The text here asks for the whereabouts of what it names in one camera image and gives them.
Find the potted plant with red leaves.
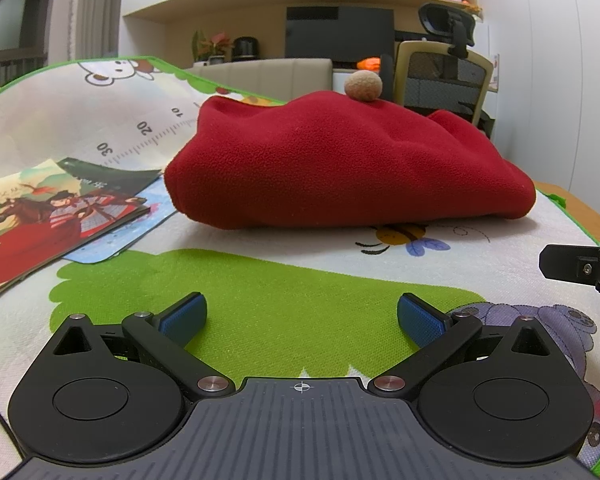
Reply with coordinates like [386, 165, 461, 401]
[190, 30, 232, 65]

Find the orange object on desk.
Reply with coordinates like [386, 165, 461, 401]
[356, 58, 381, 73]

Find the black monitor screen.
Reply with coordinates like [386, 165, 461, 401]
[285, 6, 394, 64]

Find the colourful cartoon play mat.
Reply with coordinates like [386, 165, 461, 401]
[0, 60, 600, 478]

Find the dark green booklet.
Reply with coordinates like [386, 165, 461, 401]
[57, 157, 161, 195]

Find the red fleece garment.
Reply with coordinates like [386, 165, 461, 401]
[164, 91, 536, 230]

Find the red illustrated picture book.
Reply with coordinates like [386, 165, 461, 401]
[0, 160, 147, 294]

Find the beige mesh office chair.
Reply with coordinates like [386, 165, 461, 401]
[379, 3, 494, 136]

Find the light blue card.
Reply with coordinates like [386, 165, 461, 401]
[65, 177, 175, 264]

